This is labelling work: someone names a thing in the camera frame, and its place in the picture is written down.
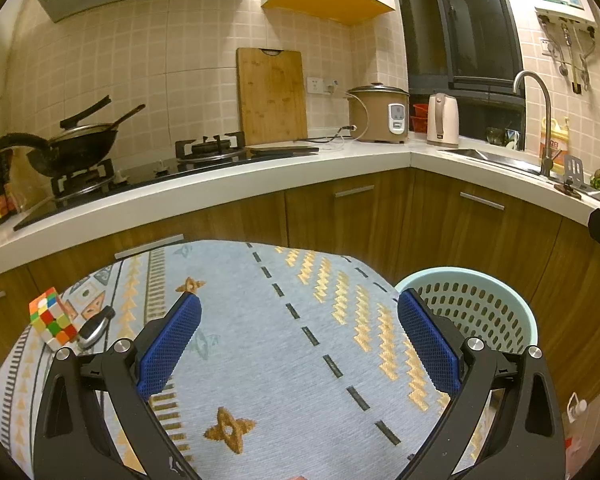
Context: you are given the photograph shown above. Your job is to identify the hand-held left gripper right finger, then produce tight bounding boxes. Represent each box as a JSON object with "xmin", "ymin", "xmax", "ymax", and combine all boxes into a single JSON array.
[{"xmin": 396, "ymin": 288, "xmax": 567, "ymax": 480}]

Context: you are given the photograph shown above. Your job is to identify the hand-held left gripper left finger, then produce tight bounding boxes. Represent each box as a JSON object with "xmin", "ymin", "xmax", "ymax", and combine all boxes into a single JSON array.
[{"xmin": 32, "ymin": 294, "xmax": 203, "ymax": 480}]

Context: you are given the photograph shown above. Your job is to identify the light blue plastic basket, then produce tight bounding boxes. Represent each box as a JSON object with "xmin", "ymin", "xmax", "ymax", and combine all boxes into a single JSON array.
[{"xmin": 395, "ymin": 267, "xmax": 540, "ymax": 361}]

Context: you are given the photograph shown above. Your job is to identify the black silver key fob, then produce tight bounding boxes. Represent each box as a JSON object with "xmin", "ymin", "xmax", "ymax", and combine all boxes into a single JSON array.
[{"xmin": 76, "ymin": 305, "xmax": 116, "ymax": 351}]

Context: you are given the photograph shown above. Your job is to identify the yellow dish soap bottle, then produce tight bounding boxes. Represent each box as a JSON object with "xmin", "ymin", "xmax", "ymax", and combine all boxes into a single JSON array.
[{"xmin": 540, "ymin": 116, "xmax": 570, "ymax": 163}]

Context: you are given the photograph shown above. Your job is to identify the metal faucet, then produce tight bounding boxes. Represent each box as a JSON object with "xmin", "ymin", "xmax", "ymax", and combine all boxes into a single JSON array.
[{"xmin": 512, "ymin": 70, "xmax": 555, "ymax": 177}]

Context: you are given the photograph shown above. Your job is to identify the patterned grey tablecloth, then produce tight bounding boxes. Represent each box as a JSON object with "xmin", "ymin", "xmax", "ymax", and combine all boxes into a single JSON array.
[{"xmin": 0, "ymin": 240, "xmax": 486, "ymax": 480}]

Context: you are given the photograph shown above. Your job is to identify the colourful puzzle cube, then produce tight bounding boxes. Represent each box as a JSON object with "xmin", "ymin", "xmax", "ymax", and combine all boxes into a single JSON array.
[{"xmin": 28, "ymin": 286, "xmax": 79, "ymax": 348}]

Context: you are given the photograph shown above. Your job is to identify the wooden base cabinet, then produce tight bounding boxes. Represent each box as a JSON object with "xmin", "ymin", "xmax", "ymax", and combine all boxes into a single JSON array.
[{"xmin": 0, "ymin": 167, "xmax": 600, "ymax": 411}]

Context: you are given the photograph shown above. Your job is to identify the glass jar on sill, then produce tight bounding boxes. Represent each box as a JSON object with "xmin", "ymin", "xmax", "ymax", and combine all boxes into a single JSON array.
[{"xmin": 485, "ymin": 126, "xmax": 523, "ymax": 151}]

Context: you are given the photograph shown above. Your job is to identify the steel sink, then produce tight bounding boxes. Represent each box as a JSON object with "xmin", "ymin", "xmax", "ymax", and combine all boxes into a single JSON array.
[{"xmin": 437, "ymin": 147, "xmax": 543, "ymax": 173}]

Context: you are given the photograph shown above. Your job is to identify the white floor bottle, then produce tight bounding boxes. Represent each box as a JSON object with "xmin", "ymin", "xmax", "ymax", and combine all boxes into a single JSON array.
[{"xmin": 566, "ymin": 392, "xmax": 590, "ymax": 422}]

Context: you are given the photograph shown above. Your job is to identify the black gas stove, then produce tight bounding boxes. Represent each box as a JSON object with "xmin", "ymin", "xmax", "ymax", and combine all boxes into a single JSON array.
[{"xmin": 12, "ymin": 130, "xmax": 251, "ymax": 231}]

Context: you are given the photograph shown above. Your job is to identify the metal water heater pipes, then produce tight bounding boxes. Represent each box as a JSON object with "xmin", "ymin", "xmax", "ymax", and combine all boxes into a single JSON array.
[{"xmin": 537, "ymin": 15, "xmax": 597, "ymax": 95}]

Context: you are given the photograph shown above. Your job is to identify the white electric kettle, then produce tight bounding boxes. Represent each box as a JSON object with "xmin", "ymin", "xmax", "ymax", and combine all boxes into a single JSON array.
[{"xmin": 426, "ymin": 93, "xmax": 460, "ymax": 148}]

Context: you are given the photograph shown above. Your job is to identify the black wok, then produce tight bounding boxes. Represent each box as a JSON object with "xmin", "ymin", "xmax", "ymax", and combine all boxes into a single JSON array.
[{"xmin": 0, "ymin": 95, "xmax": 147, "ymax": 178}]

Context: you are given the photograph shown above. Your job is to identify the black flat tray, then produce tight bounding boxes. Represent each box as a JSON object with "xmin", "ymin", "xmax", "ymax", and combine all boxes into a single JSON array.
[{"xmin": 244, "ymin": 144, "xmax": 321, "ymax": 157}]

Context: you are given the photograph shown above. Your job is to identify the white water heater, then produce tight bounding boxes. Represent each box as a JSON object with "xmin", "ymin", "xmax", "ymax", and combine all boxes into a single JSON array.
[{"xmin": 534, "ymin": 0, "xmax": 597, "ymax": 31}]

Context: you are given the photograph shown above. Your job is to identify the brown rice cooker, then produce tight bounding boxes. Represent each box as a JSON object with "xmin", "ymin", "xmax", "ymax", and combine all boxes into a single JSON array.
[{"xmin": 346, "ymin": 81, "xmax": 411, "ymax": 144}]

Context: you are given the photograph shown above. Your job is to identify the dark window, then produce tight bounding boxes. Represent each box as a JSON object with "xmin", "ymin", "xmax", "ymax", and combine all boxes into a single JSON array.
[{"xmin": 390, "ymin": 0, "xmax": 526, "ymax": 136}]

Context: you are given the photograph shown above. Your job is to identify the wooden cutting board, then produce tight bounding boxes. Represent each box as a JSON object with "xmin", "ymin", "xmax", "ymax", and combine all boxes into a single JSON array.
[{"xmin": 236, "ymin": 47, "xmax": 309, "ymax": 147}]

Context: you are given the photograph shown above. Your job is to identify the white power cable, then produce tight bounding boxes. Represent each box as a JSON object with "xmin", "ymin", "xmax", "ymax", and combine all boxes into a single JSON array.
[{"xmin": 294, "ymin": 94, "xmax": 370, "ymax": 145}]

